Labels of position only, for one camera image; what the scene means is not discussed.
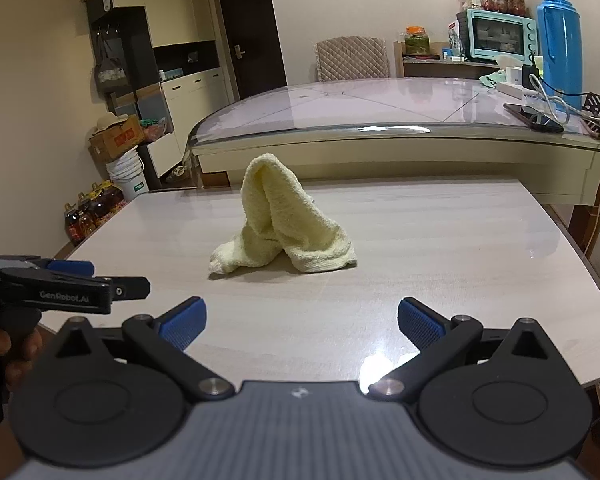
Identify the white charging cable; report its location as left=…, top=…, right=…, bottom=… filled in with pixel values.
left=529, top=74, right=589, bottom=127

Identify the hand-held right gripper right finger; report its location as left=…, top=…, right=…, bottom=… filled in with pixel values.
left=367, top=296, right=551, bottom=404

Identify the quilted chair back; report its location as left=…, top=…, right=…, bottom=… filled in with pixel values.
left=312, top=36, right=391, bottom=82

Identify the dark smartphone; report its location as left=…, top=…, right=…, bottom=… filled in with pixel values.
left=503, top=103, right=565, bottom=134

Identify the tan straw hat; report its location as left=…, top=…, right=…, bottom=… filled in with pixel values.
left=96, top=112, right=141, bottom=134

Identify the cooking oil bottle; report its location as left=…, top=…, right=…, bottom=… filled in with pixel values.
left=64, top=203, right=85, bottom=247
left=105, top=183, right=129, bottom=214
left=90, top=183, right=114, bottom=226
left=77, top=192, right=99, bottom=236

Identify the glass-topped dining table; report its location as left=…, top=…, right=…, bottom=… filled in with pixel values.
left=187, top=76, right=600, bottom=261

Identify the wooden side shelf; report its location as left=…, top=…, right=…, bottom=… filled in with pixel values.
left=394, top=40, right=503, bottom=79

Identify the pale yellow towel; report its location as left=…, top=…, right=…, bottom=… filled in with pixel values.
left=209, top=152, right=359, bottom=276

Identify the dark wooden door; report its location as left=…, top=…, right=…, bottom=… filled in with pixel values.
left=215, top=0, right=288, bottom=103

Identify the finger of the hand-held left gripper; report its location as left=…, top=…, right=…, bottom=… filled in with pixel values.
left=108, top=276, right=151, bottom=304
left=46, top=259, right=95, bottom=278

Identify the white power strip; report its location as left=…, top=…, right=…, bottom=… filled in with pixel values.
left=496, top=80, right=536, bottom=101

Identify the teal toaster oven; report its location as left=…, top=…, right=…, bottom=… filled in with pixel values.
left=455, top=8, right=539, bottom=64

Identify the cream and black cabinet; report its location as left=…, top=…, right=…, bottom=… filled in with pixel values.
left=85, top=0, right=241, bottom=191

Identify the green-filled jar orange lid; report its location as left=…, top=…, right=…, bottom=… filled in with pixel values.
left=405, top=26, right=431, bottom=56

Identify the blue thermos flask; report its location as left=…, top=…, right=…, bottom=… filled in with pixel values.
left=536, top=0, right=584, bottom=111

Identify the hanging grey bag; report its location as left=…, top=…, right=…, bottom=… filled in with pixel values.
left=94, top=30, right=129, bottom=92

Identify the colourful packets pile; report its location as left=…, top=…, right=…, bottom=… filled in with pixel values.
left=140, top=119, right=174, bottom=144

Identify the printed cardboard box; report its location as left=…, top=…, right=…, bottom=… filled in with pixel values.
left=88, top=115, right=146, bottom=164

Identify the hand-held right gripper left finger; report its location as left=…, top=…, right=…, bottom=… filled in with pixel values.
left=55, top=296, right=236, bottom=404

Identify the white plastic bucket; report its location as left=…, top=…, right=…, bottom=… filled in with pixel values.
left=106, top=150, right=151, bottom=203

